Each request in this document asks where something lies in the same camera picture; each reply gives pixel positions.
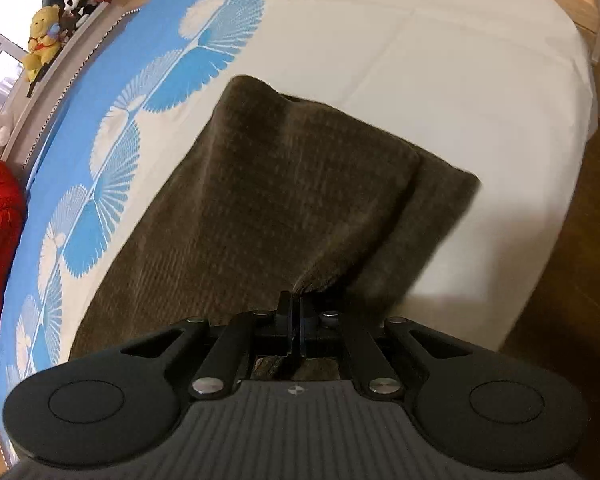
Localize panda plush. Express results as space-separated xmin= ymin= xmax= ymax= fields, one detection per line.
xmin=62 ymin=0 xmax=98 ymax=28

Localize dark brown corduroy pants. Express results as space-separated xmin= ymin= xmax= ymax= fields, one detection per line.
xmin=70 ymin=76 xmax=480 ymax=358

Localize blue patterned bed sheet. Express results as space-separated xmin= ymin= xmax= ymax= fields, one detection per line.
xmin=0 ymin=0 xmax=596 ymax=406

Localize yellow bear plush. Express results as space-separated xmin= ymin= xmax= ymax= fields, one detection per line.
xmin=22 ymin=4 xmax=61 ymax=82

